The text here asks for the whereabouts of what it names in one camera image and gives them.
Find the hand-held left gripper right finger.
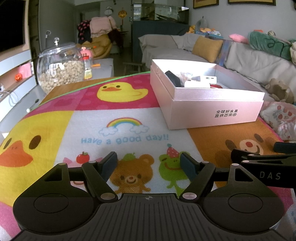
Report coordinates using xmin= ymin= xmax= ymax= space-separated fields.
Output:
xmin=180 ymin=152 xmax=253 ymax=202

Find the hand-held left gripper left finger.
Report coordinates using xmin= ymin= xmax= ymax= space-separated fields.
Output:
xmin=44 ymin=151 xmax=119 ymax=202

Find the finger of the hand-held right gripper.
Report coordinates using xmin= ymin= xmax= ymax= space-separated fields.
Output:
xmin=231 ymin=149 xmax=296 ymax=165
xmin=274 ymin=142 xmax=296 ymax=153

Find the pink-white cardboard box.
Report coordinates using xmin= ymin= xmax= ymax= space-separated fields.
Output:
xmin=150 ymin=59 xmax=265 ymax=131

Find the small white box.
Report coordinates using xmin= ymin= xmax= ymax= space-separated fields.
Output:
xmin=184 ymin=75 xmax=218 ymax=88

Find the black case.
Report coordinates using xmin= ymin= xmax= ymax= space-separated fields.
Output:
xmin=165 ymin=71 xmax=183 ymax=87

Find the floral blanket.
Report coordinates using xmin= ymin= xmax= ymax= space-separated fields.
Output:
xmin=260 ymin=101 xmax=296 ymax=142

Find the cartoon duck printed mat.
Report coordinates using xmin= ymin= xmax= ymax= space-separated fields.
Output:
xmin=0 ymin=71 xmax=296 ymax=234

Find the brown plush toy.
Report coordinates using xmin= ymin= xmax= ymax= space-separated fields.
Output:
xmin=265 ymin=78 xmax=295 ymax=103

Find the grey covered sofa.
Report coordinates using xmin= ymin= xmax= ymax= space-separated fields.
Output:
xmin=138 ymin=34 xmax=296 ymax=109

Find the red-capped small bottle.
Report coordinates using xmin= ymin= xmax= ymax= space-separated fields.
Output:
xmin=83 ymin=56 xmax=93 ymax=80

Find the white-tipped pen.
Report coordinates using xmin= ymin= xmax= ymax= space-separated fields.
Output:
xmin=26 ymin=99 xmax=39 ymax=113

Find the small stool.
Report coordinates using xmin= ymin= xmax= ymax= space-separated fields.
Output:
xmin=123 ymin=61 xmax=144 ymax=75

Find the green plush pillow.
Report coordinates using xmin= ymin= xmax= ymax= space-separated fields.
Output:
xmin=248 ymin=31 xmax=296 ymax=62

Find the round glass jar of nuts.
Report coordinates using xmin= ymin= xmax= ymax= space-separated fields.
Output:
xmin=36 ymin=37 xmax=85 ymax=95

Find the yellow pillow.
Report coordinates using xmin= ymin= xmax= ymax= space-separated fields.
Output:
xmin=192 ymin=36 xmax=223 ymax=63

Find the pink plastic toy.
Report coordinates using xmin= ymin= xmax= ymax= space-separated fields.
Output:
xmin=80 ymin=46 xmax=93 ymax=58

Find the yellow bean bag chair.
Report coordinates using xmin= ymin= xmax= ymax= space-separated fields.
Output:
xmin=80 ymin=35 xmax=113 ymax=58

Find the pink plush toy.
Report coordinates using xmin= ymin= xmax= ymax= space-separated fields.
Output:
xmin=229 ymin=34 xmax=249 ymax=44

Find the pink shelf item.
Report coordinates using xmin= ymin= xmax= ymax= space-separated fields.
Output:
xmin=18 ymin=62 xmax=31 ymax=78

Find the grey plush toy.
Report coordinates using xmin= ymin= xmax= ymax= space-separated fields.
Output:
xmin=196 ymin=16 xmax=208 ymax=32

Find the black pink-dotted cloth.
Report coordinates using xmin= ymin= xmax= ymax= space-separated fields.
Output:
xmin=77 ymin=20 xmax=91 ymax=44

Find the pink clothes pile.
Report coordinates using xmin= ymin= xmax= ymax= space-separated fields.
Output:
xmin=90 ymin=17 xmax=117 ymax=37

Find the white television cabinet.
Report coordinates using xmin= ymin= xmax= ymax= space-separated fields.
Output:
xmin=0 ymin=50 xmax=38 ymax=135

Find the teal covered cabinet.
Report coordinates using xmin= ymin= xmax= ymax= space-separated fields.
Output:
xmin=132 ymin=20 xmax=191 ymax=70

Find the wide framed picture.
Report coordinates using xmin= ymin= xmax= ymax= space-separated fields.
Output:
xmin=228 ymin=0 xmax=276 ymax=6

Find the narrow framed picture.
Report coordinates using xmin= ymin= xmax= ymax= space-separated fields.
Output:
xmin=193 ymin=0 xmax=219 ymax=9

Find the glass fish tank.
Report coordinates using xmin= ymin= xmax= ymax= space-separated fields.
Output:
xmin=132 ymin=0 xmax=190 ymax=24

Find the black television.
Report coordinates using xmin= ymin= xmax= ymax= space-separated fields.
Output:
xmin=0 ymin=0 xmax=26 ymax=52

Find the white cable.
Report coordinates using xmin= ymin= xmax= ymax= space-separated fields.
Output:
xmin=0 ymin=90 xmax=19 ymax=107

